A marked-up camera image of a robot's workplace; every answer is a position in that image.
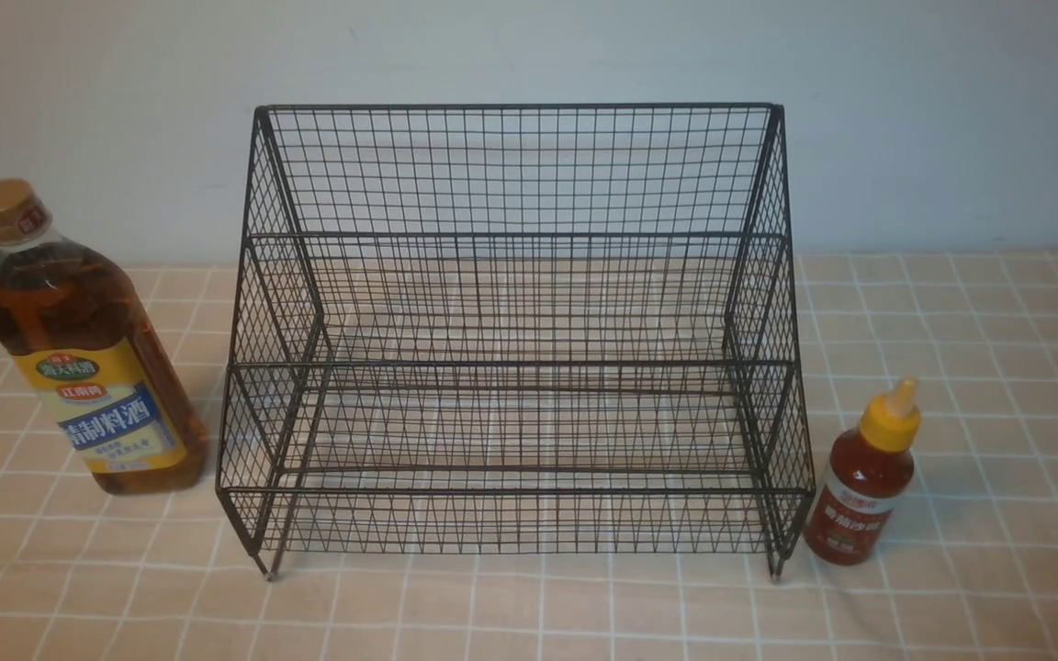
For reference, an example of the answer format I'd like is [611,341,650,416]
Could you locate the red sauce bottle yellow cap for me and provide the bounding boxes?
[805,377,922,567]

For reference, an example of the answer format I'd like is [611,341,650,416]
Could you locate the black wire mesh shelf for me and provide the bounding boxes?
[215,102,816,580]

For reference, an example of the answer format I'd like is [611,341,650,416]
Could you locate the checked beige tablecloth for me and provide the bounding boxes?
[0,252,1058,660]

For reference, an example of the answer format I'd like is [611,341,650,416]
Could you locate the cooking wine bottle yellow label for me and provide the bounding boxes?
[0,177,208,495]

